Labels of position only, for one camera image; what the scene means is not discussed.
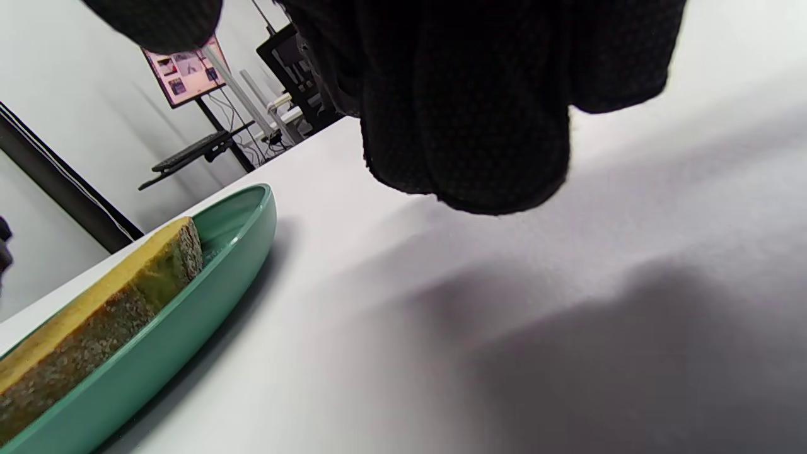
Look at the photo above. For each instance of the person's right hand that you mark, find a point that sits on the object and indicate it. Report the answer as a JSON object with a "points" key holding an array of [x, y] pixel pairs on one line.
{"points": [[479, 94]]}

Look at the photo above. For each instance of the yellow bread slice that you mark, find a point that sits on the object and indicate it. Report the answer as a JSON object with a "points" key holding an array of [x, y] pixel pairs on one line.
{"points": [[75, 315]]}

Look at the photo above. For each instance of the white desk leg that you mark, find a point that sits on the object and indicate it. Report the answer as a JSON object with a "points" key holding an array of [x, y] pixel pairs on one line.
{"points": [[243, 94]]}

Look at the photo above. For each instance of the monitor on stand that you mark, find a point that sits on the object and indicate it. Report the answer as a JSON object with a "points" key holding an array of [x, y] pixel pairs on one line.
{"points": [[186, 72]]}

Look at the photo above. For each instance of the black keyboard on tray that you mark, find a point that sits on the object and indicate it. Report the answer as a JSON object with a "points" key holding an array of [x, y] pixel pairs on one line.
{"points": [[189, 151]]}

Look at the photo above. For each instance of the green round plate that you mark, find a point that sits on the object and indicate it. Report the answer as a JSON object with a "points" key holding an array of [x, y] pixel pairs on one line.
{"points": [[164, 350]]}

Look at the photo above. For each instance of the dark wall pillar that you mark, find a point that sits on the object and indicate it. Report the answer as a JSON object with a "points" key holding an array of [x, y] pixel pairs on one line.
{"points": [[69, 183]]}

